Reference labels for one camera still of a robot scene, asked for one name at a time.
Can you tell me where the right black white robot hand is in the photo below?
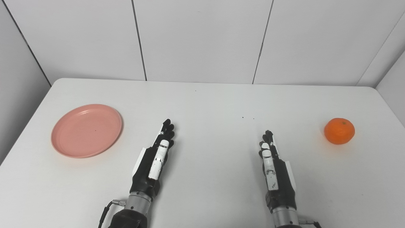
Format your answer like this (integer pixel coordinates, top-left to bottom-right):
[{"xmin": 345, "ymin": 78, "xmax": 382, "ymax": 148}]
[{"xmin": 259, "ymin": 130, "xmax": 298, "ymax": 212}]

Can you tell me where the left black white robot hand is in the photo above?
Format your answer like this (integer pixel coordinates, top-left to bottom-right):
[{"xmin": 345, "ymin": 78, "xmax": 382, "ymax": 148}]
[{"xmin": 130, "ymin": 119, "xmax": 175, "ymax": 200}]

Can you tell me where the pink plate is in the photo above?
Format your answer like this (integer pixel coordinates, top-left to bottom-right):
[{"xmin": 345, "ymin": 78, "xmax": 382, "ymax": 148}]
[{"xmin": 51, "ymin": 104, "xmax": 123, "ymax": 159}]

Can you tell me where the orange fruit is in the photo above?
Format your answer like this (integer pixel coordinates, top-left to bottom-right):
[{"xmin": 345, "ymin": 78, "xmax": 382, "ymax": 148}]
[{"xmin": 324, "ymin": 118, "xmax": 355, "ymax": 145}]

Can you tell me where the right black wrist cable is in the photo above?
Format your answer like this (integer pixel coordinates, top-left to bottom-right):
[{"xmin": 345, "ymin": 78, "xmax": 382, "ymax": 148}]
[{"xmin": 298, "ymin": 217, "xmax": 322, "ymax": 228}]

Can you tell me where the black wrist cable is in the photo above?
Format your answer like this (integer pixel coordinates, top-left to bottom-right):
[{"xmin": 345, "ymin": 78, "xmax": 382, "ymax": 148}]
[
  {"xmin": 98, "ymin": 199, "xmax": 128, "ymax": 228},
  {"xmin": 298, "ymin": 217, "xmax": 322, "ymax": 228}
]

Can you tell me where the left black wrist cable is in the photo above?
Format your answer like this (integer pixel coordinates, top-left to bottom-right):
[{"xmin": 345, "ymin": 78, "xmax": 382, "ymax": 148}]
[{"xmin": 98, "ymin": 199, "xmax": 128, "ymax": 228}]

